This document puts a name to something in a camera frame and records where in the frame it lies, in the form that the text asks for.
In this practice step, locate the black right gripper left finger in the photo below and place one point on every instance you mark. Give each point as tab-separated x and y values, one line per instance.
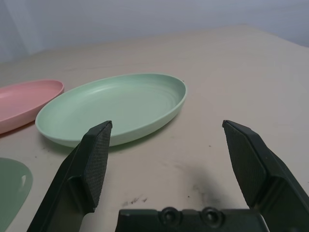
72	183

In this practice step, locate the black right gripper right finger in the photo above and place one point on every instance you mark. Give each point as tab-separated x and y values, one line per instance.
265	169

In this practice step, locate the green cutting board tray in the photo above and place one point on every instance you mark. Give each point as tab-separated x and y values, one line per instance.
12	183

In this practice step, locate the pink round plate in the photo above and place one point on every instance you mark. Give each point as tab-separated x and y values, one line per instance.
21	104

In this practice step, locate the light green round plate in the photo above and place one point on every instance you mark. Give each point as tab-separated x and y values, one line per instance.
125	101

